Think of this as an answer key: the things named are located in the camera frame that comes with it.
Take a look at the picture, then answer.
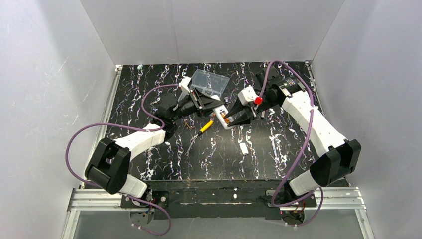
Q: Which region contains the white remote control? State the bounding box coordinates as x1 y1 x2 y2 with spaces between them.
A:
213 105 234 130

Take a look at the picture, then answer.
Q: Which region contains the white battery cover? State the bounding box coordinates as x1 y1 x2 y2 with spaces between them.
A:
239 142 249 155

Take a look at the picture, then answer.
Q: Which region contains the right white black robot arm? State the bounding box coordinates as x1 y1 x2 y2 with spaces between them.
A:
225 69 361 200

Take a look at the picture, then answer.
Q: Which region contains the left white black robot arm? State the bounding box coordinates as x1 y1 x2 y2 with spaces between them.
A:
85 88 228 198

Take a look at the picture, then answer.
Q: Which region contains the clear plastic parts organizer box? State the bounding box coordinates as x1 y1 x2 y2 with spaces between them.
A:
190 69 230 98

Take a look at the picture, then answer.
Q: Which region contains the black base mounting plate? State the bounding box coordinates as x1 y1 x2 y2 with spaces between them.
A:
120 179 318 221

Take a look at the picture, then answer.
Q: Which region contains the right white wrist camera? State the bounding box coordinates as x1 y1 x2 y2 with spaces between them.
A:
237 86 263 107

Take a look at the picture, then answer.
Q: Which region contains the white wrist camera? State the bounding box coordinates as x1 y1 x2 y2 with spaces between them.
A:
237 86 263 107
178 77 192 96

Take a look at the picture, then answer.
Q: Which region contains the yellow handled screwdriver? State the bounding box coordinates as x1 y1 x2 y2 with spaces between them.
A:
186 120 214 155

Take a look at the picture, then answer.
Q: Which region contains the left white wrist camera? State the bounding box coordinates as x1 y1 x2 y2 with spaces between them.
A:
178 77 192 96

